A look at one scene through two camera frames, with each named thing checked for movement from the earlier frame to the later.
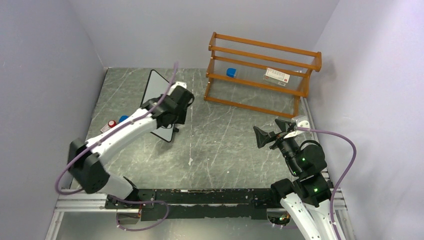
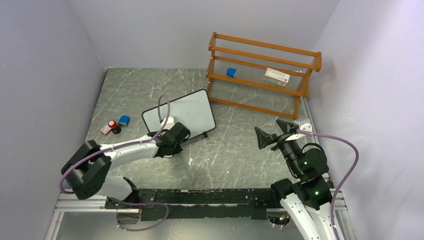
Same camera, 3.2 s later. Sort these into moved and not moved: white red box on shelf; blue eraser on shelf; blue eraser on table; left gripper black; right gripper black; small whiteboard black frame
Moved: left gripper black; small whiteboard black frame
Not moved: blue eraser on shelf; blue eraser on table; white red box on shelf; right gripper black
